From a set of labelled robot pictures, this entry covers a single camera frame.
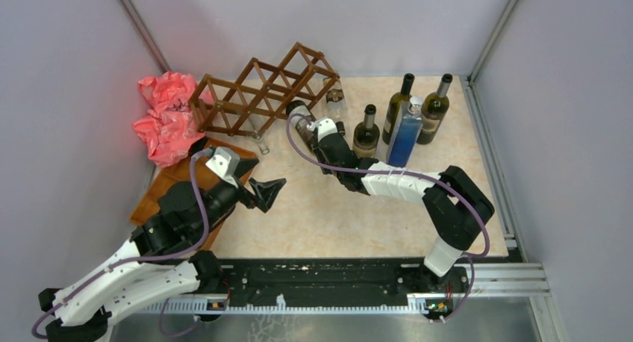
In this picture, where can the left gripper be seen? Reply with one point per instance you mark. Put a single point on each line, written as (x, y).
(266, 192)

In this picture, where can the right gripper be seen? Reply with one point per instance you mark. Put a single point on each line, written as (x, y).
(319, 154)

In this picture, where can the clear glass bottle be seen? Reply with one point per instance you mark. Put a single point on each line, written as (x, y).
(257, 136)

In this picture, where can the brown wooden wine rack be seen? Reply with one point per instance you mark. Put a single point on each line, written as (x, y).
(258, 97)

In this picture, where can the dark green wine bottle front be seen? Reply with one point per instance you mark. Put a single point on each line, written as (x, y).
(300, 118)

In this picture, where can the dark green wine bottle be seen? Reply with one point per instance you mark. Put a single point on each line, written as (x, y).
(366, 134)
(300, 118)

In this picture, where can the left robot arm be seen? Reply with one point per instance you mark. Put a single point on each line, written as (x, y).
(162, 259)

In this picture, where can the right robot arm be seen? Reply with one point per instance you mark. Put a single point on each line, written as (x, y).
(458, 209)

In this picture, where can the dark green wine bottle middle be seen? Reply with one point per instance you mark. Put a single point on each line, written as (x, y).
(366, 134)

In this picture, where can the clear labelled liquor bottle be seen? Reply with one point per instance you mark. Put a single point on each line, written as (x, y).
(335, 103)

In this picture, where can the dark wine bottle back left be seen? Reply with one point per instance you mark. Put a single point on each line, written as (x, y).
(394, 104)

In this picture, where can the blue square glass bottle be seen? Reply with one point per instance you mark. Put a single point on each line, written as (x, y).
(406, 130)

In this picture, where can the dark wine bottle back right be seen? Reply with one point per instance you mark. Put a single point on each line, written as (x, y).
(434, 109)

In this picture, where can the wooden compartment tray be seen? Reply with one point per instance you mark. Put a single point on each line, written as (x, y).
(169, 176)

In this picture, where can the pink plastic bag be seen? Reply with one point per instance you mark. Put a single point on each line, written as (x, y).
(168, 129)

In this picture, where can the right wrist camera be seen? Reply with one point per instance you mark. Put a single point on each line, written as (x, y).
(323, 127)

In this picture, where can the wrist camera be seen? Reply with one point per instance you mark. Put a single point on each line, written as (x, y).
(323, 127)
(223, 164)

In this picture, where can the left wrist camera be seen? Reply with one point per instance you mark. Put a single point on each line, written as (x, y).
(223, 164)

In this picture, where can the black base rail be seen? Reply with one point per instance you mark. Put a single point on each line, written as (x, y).
(354, 286)

